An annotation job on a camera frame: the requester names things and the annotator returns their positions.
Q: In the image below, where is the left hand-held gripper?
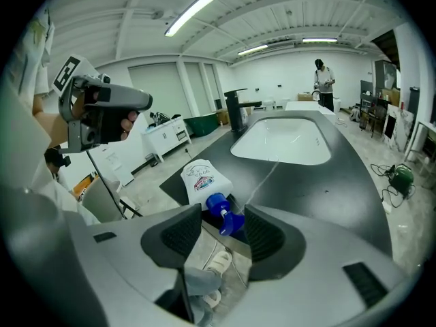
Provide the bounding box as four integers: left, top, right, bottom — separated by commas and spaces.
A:
51, 55, 154, 155

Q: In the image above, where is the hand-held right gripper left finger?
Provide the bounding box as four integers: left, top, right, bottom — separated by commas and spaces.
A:
140, 202, 204, 270

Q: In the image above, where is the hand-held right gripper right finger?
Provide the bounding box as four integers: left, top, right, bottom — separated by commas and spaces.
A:
243, 204, 307, 283

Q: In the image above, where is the white bottle with blue sprayer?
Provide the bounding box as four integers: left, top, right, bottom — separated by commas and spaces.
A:
180, 158, 246, 238

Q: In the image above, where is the person's left forearm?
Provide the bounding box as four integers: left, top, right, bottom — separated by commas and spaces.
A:
32, 93, 71, 149

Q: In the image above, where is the person's left hand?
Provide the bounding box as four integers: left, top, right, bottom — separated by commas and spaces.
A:
119, 110, 140, 142

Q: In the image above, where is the person's white shoe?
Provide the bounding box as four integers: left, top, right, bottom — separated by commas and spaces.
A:
205, 250, 234, 277
202, 289, 223, 309

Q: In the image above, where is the person's jeans leg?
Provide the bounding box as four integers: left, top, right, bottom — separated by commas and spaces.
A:
185, 266, 223, 324

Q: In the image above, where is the white cabinet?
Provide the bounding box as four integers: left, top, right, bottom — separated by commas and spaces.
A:
140, 115, 193, 164

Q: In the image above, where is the green bathtub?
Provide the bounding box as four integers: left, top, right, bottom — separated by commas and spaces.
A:
183, 112, 219, 138

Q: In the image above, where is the white round bin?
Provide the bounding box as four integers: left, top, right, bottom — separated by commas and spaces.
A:
81, 177, 123, 223

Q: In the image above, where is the hanging white cloth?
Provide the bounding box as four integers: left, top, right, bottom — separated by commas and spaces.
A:
5, 7, 56, 97

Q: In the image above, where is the white sink basin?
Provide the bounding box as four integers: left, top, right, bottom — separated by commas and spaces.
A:
230, 117, 332, 166

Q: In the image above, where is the black faucet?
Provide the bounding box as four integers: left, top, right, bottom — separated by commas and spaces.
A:
223, 87, 263, 134

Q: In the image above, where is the person's white shirt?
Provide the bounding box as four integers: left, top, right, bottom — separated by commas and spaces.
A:
29, 158, 100, 226

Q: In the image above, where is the green machine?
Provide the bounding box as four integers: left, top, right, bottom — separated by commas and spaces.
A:
388, 163, 415, 197

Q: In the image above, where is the dark chair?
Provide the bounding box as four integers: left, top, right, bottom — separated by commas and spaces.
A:
358, 93, 388, 138

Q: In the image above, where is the marble slab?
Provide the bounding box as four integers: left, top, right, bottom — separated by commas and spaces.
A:
384, 104, 415, 153

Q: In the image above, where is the white table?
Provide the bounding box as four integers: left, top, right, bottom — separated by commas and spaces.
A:
403, 121, 436, 176

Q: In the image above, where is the black floor cable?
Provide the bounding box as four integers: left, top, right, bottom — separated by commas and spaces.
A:
370, 163, 417, 209

